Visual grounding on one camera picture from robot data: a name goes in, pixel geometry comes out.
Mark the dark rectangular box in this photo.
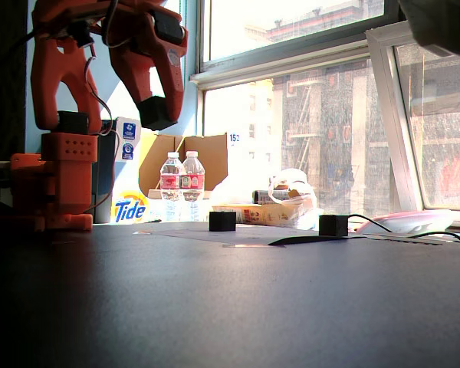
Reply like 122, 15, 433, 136
94, 119, 118, 224

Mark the window frame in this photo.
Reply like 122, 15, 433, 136
189, 0, 460, 223

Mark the clear water bottle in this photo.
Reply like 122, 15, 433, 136
159, 151, 185, 222
181, 150, 206, 222

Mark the silver drink can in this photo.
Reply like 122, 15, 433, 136
251, 189, 292, 205

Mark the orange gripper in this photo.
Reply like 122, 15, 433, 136
101, 0, 189, 120

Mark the black power cord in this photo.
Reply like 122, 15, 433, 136
347, 213, 460, 245

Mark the black cube with X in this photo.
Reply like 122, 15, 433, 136
208, 211, 238, 232
318, 214, 350, 237

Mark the pink pencil case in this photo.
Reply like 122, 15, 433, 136
354, 209, 455, 235

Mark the yellow snack box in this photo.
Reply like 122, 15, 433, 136
212, 202, 306, 228

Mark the clear plastic bag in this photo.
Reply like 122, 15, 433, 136
209, 167, 325, 230

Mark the Tide detergent box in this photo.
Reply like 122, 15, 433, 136
110, 116, 151, 225

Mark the brown cardboard box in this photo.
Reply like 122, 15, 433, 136
138, 132, 229, 200

